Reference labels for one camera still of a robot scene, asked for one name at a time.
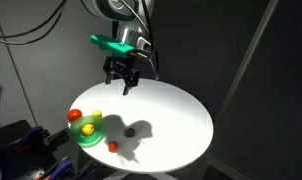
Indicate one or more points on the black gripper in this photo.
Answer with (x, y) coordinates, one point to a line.
(121, 68)

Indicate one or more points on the dark plum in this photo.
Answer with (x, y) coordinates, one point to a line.
(130, 132)

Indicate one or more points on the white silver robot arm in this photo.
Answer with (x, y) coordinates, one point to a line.
(104, 8)

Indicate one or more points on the green plastic bowl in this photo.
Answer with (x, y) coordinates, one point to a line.
(87, 141)

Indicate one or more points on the small yellow fruit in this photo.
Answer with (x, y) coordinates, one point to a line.
(97, 113)

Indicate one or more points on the red tomato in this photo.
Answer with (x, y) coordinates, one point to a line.
(74, 115)

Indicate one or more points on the yellow lemon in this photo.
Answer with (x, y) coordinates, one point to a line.
(88, 129)

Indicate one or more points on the red strawberry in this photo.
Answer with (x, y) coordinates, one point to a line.
(113, 146)

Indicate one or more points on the purple clamp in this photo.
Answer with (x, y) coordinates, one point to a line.
(62, 168)

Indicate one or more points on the grey diagonal metal pole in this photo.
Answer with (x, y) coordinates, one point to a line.
(246, 60)

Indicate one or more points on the black equipment box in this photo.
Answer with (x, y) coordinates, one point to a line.
(11, 160)

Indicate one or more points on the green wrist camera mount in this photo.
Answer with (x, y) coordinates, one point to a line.
(114, 46)

